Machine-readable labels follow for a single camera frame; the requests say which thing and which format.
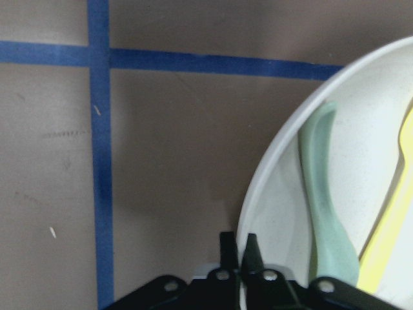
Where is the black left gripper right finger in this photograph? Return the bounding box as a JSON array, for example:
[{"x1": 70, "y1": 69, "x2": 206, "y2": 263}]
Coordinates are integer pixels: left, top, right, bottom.
[{"x1": 241, "y1": 233, "x2": 264, "y2": 274}]

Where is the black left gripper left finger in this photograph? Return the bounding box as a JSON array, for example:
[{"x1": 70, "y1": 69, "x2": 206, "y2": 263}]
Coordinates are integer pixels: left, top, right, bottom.
[{"x1": 219, "y1": 231, "x2": 239, "y2": 270}]

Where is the white round plate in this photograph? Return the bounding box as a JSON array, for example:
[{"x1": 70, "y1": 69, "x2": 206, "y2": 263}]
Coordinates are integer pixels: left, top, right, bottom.
[{"x1": 237, "y1": 38, "x2": 412, "y2": 285}]

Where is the yellow plastic fork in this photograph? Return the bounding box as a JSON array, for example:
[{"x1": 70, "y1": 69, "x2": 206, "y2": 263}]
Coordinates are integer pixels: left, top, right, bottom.
[{"x1": 358, "y1": 103, "x2": 412, "y2": 294}]

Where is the green plastic spoon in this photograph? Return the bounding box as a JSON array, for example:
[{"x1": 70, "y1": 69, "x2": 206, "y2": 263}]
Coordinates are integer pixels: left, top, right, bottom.
[{"x1": 298, "y1": 102, "x2": 359, "y2": 285}]

